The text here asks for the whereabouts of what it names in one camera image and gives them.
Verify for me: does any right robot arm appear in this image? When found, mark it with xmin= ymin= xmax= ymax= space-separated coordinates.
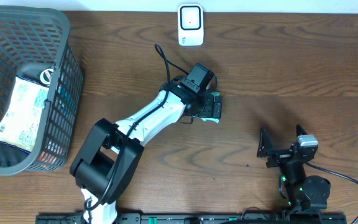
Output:
xmin=257 ymin=124 xmax=331 ymax=212

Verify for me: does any grey plastic mesh basket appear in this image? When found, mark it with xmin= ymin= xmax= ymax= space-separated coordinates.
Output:
xmin=0 ymin=6 xmax=83 ymax=176

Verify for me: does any cream snack bag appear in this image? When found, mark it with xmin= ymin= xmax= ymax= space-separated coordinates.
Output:
xmin=0 ymin=77 xmax=48 ymax=152

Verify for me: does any teal wet wipes packet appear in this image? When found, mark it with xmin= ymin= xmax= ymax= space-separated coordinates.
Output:
xmin=198 ymin=91 xmax=223 ymax=123

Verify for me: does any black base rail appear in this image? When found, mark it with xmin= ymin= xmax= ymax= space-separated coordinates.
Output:
xmin=35 ymin=212 xmax=348 ymax=224

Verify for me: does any white barcode scanner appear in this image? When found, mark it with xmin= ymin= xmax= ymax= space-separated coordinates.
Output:
xmin=177 ymin=3 xmax=204 ymax=47

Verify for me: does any dark green round-logo packet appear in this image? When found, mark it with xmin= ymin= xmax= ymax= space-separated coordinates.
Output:
xmin=39 ymin=68 xmax=54 ymax=87

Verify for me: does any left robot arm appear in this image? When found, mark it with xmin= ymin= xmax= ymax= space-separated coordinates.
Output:
xmin=70 ymin=82 xmax=223 ymax=223

